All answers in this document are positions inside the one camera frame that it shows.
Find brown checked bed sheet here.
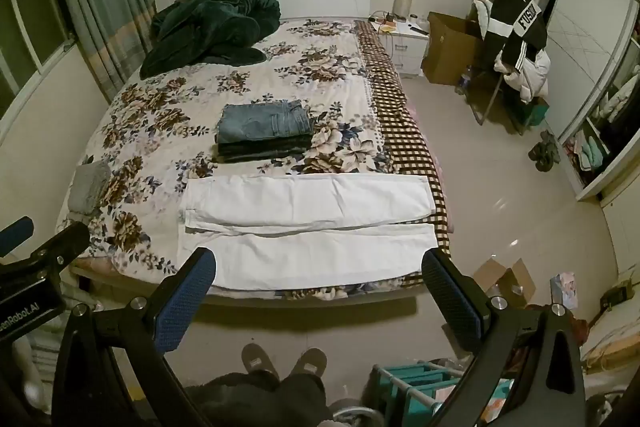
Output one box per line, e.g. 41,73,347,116
352,19,452,290

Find person's right slipper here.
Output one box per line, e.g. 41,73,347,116
290,348,328,379

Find pair of dark shoes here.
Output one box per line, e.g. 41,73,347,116
530,130,562,172

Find person's left slipper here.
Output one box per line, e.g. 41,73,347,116
241,343,281,383

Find grey folded cloth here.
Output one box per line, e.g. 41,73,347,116
68,160,112,215

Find floral blanket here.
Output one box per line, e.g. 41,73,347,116
55,19,401,303

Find white wardrobe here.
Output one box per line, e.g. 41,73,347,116
535,0,640,202

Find folded blue jeans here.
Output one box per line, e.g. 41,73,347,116
216,100,315,145

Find teal rack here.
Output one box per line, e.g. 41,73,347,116
371,359,512,427

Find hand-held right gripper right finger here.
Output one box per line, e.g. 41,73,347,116
423,249,587,427

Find white pants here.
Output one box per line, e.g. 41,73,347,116
180,173,437,292

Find tissue pack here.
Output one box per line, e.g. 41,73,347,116
550,273,579,311

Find window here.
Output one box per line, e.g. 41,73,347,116
0,0,81,118

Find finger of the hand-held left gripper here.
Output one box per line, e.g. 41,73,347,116
0,222,104,282
0,216,35,259

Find dark green blanket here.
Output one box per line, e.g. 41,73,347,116
140,0,282,80

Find teal box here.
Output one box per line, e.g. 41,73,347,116
522,97,550,128

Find folded dark pants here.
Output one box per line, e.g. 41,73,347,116
216,134,315,165

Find black jacket with white stripe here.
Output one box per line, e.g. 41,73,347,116
487,0,549,75

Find person's slipper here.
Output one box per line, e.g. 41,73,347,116
290,348,328,379
241,343,281,383

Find person's legs in dark trousers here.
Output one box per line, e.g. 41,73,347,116
182,369,333,427

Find white nightstand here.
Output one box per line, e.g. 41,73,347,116
377,19,431,80

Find large cardboard box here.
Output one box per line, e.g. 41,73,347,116
421,12,488,86

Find small open cardboard box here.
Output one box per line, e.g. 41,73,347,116
472,258,537,308

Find chair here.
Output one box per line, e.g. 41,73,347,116
467,57,541,135

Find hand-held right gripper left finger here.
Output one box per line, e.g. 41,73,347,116
51,247,218,427

